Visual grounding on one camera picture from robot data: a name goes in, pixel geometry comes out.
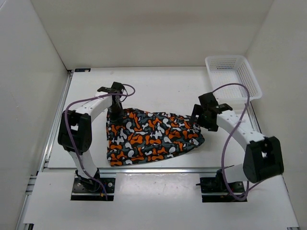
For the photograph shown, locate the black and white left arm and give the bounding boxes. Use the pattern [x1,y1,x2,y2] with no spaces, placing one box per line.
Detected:
[58,82,125,192]

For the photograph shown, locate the left side aluminium rail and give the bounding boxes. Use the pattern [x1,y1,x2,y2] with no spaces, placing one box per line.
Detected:
[36,70,74,175]

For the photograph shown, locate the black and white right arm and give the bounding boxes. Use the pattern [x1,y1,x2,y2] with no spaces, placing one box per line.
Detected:
[190,92,284,192]

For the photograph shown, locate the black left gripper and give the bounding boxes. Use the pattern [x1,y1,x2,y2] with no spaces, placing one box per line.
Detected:
[107,102,126,126]

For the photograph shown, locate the aluminium table edge rail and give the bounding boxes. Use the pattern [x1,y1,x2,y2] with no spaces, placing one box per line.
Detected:
[38,167,274,175]

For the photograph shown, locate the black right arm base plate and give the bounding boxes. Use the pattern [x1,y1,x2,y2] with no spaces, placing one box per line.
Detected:
[196,177,245,203]

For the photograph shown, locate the orange camouflage shorts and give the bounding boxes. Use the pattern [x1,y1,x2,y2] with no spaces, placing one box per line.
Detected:
[106,108,205,167]

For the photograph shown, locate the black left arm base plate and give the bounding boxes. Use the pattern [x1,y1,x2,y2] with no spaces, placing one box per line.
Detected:
[71,175,116,201]

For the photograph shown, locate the black corner label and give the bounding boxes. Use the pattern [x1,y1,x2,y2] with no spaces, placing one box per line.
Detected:
[74,68,91,72]

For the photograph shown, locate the white perforated plastic basket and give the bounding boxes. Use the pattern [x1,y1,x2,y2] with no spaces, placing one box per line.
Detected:
[205,55,262,104]

